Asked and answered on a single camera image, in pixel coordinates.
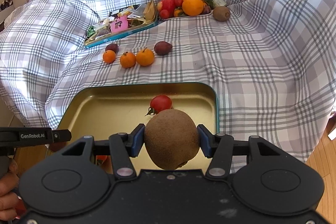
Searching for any brown kiwi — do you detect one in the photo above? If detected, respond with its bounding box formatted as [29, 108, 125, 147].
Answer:
[213, 6, 231, 22]
[144, 109, 200, 170]

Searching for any small orange mandarin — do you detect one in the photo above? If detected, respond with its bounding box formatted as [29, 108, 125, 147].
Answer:
[102, 50, 116, 64]

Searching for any large mandarin with stem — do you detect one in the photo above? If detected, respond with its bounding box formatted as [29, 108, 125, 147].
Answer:
[135, 48, 155, 67]

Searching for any dark purple plum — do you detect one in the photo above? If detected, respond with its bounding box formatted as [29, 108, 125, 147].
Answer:
[105, 43, 118, 54]

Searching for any person's left hand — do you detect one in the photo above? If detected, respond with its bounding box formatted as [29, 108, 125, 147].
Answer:
[0, 158, 25, 223]

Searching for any gold tray teal rim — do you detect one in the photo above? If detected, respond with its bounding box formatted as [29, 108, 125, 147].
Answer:
[58, 83, 219, 141]

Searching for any red tomato in tray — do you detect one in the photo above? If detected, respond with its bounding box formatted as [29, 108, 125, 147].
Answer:
[146, 95, 173, 115]

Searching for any grey plaid bed sheet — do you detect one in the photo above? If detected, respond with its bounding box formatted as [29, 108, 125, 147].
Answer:
[1, 0, 335, 161]

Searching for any pink snack packet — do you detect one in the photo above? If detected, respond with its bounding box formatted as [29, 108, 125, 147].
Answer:
[110, 15, 129, 34]

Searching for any teal snack tray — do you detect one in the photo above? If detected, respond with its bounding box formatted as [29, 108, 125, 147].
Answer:
[84, 1, 158, 48]

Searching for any white fruit plate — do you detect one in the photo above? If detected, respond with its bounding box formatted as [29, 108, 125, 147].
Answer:
[159, 10, 213, 22]

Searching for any tan paper snack bag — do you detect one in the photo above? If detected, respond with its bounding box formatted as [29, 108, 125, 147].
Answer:
[143, 1, 156, 21]

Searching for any small red tomato on plate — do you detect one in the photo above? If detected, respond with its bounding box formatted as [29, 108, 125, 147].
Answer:
[159, 10, 170, 20]

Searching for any big orange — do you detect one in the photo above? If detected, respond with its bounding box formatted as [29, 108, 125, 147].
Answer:
[182, 0, 205, 16]

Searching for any red apple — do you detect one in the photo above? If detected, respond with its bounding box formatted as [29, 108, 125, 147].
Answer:
[157, 0, 175, 16]

